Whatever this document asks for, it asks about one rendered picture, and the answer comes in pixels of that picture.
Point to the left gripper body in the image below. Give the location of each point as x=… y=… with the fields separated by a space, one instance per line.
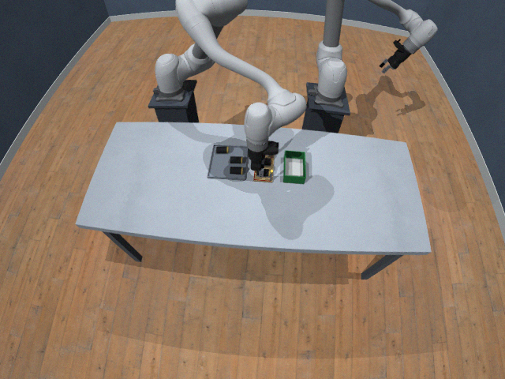
x=403 y=52

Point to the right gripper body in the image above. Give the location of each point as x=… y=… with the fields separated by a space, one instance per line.
x=257 y=152

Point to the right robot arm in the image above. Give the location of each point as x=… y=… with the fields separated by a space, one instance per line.
x=261 y=120

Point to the green open box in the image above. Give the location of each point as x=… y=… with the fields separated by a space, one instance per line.
x=294 y=165

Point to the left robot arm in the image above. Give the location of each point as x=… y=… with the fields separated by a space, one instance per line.
x=333 y=72

